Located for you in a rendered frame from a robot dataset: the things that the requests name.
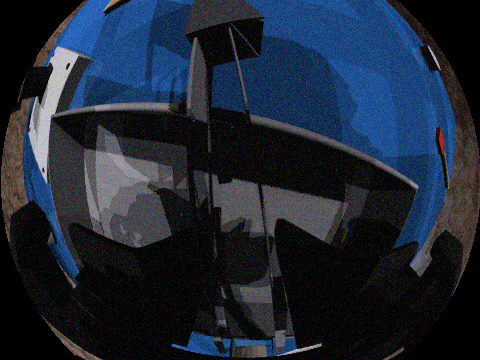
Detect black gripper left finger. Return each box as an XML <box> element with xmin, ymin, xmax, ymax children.
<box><xmin>68</xmin><ymin>223</ymin><xmax>205</xmax><ymax>347</ymax></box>

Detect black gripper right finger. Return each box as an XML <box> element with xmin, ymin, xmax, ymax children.
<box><xmin>273</xmin><ymin>219</ymin><xmax>419</xmax><ymax>349</ymax></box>

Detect light brown wooden board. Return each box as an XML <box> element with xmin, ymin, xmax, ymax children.
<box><xmin>103</xmin><ymin>0</ymin><xmax>128</xmax><ymax>15</ymax></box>

